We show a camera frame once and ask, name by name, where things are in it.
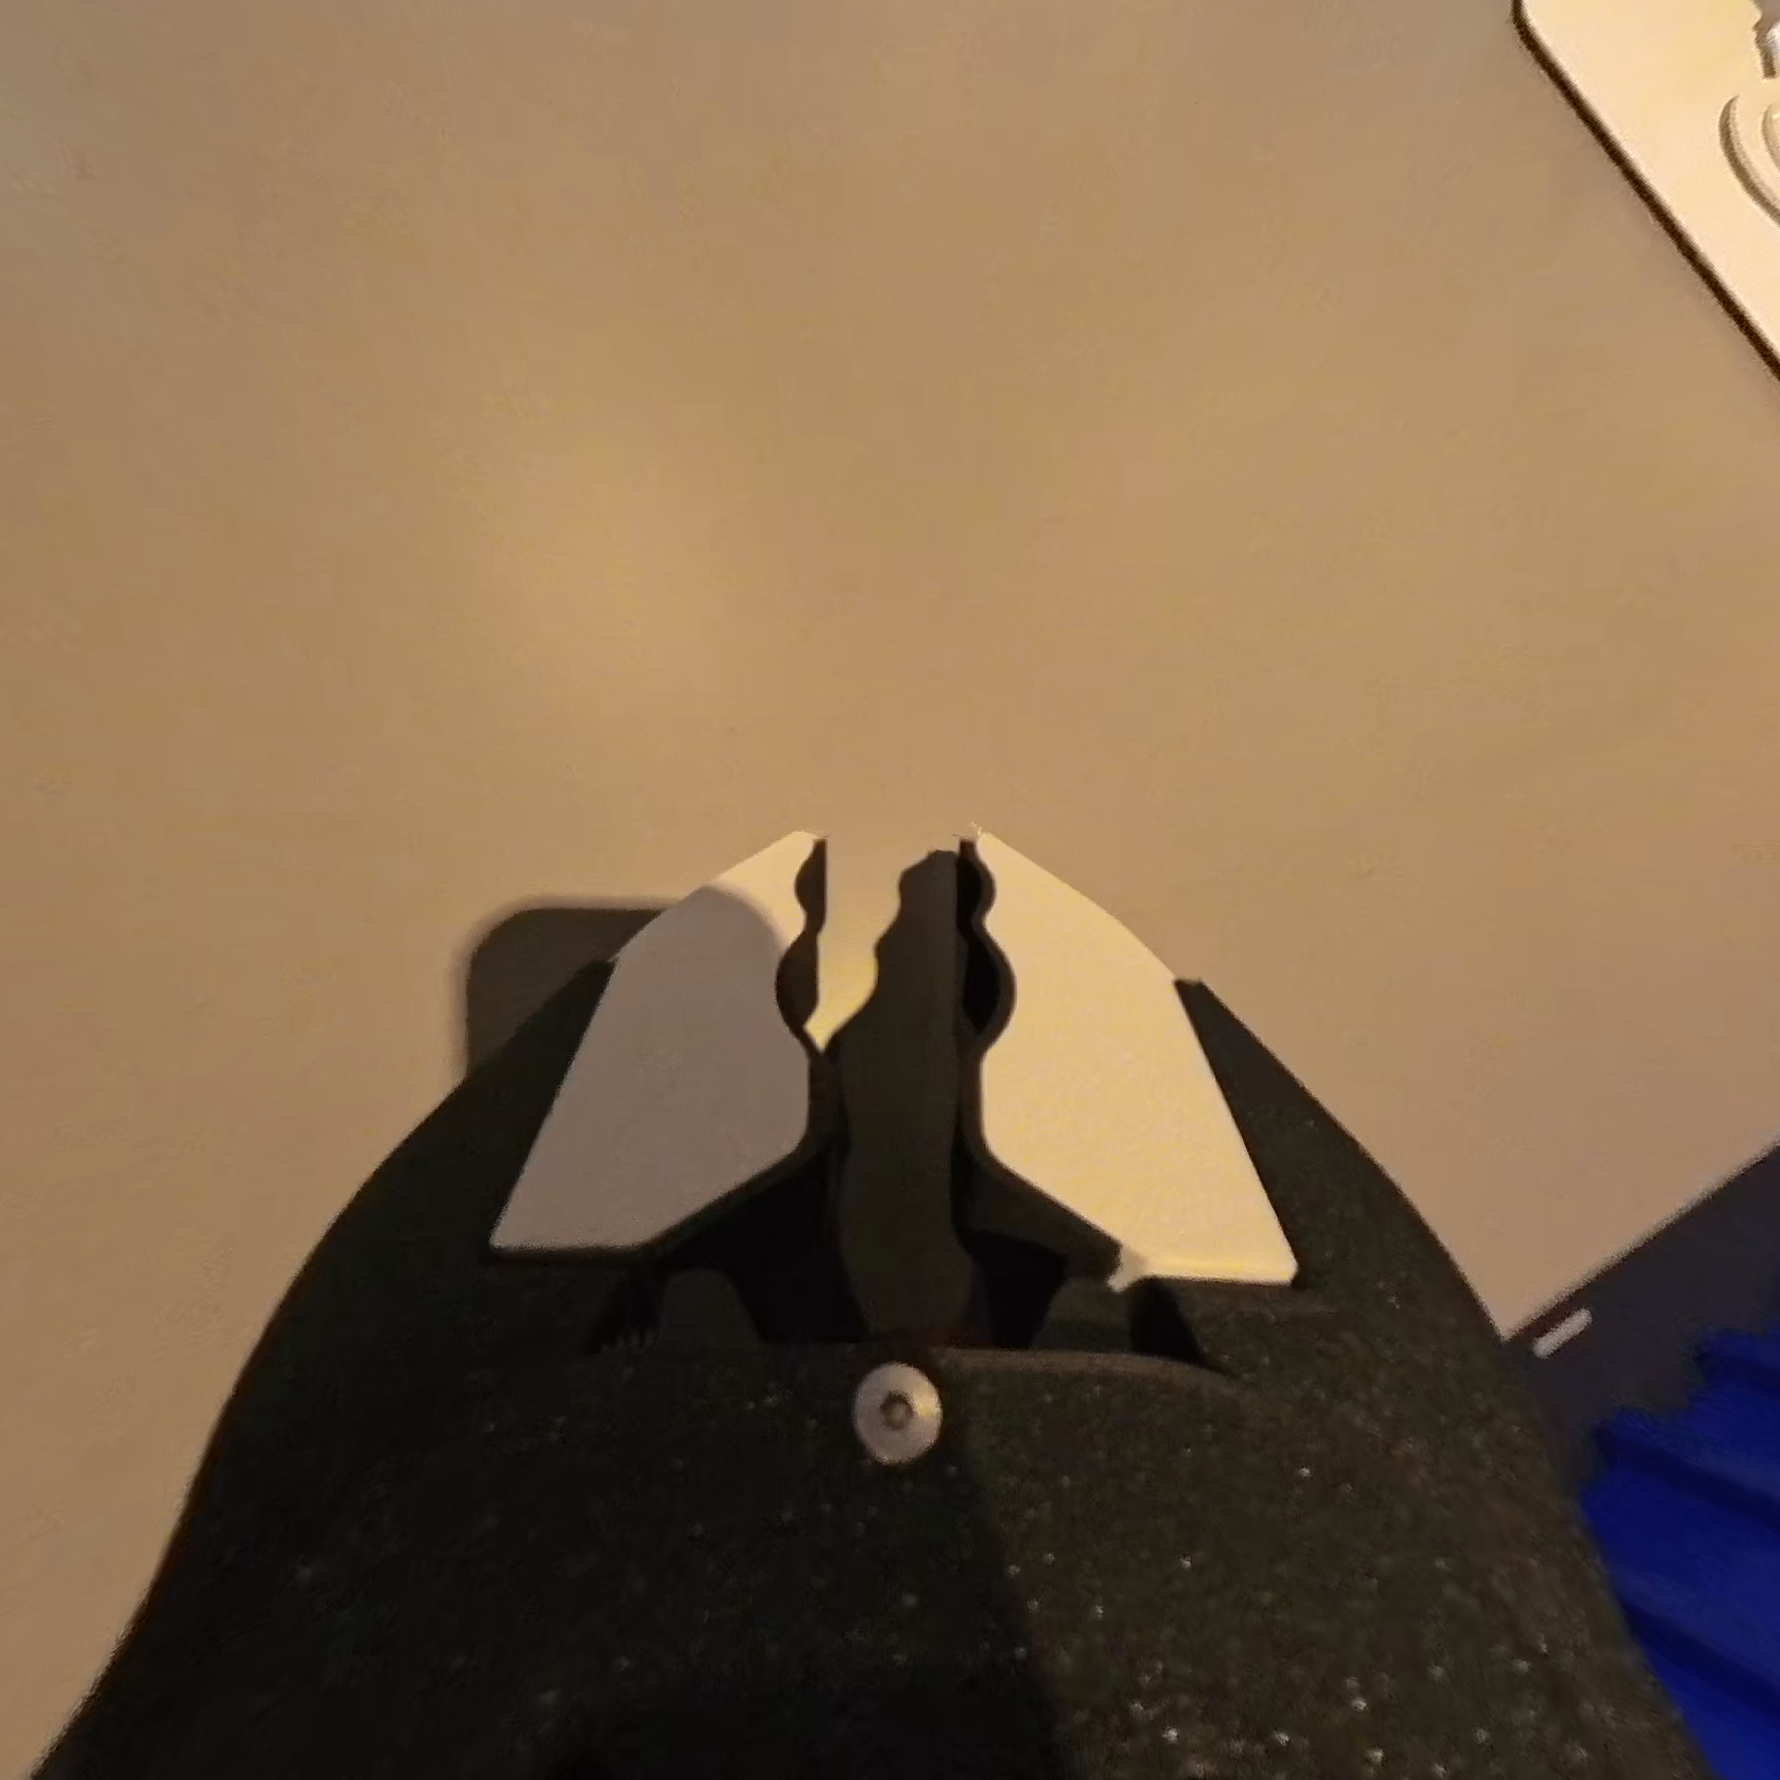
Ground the white plastic panel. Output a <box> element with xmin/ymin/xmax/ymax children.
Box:
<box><xmin>1513</xmin><ymin>0</ymin><xmax>1780</xmax><ymax>397</ymax></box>

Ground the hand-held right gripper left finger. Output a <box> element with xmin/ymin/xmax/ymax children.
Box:
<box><xmin>494</xmin><ymin>830</ymin><xmax>841</xmax><ymax>1248</ymax></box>

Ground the dark blue box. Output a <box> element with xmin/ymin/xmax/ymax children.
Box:
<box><xmin>1506</xmin><ymin>1142</ymin><xmax>1780</xmax><ymax>1780</ymax></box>

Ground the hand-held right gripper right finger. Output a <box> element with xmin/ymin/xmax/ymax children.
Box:
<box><xmin>955</xmin><ymin>830</ymin><xmax>1300</xmax><ymax>1287</ymax></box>

